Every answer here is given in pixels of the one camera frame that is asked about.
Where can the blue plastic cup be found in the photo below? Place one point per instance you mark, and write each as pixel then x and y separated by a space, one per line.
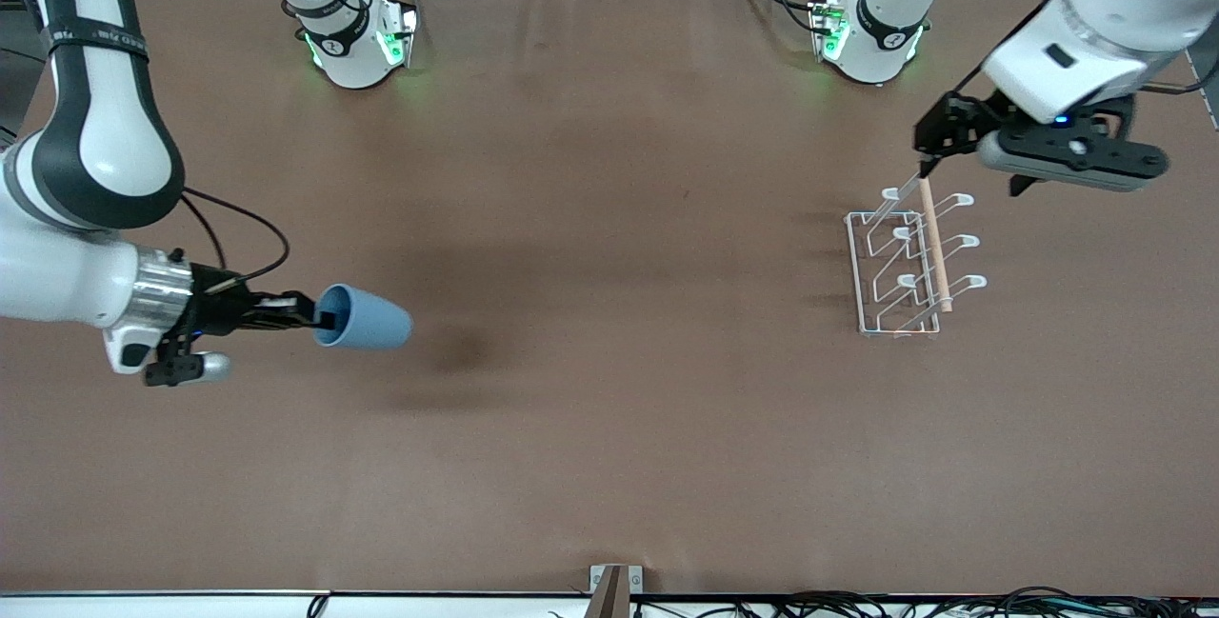
pixel 367 318

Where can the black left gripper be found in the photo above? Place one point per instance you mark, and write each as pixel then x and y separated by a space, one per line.
pixel 955 124

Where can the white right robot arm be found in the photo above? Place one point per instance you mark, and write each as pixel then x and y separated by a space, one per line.
pixel 95 151

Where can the brown table mat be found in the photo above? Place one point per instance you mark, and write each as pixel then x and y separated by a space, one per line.
pixel 619 428

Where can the metal camera bracket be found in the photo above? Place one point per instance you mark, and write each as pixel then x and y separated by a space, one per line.
pixel 609 594

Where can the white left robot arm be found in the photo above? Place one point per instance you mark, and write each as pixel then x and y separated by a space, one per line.
pixel 1095 37

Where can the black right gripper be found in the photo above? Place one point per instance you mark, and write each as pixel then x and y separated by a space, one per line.
pixel 222 305

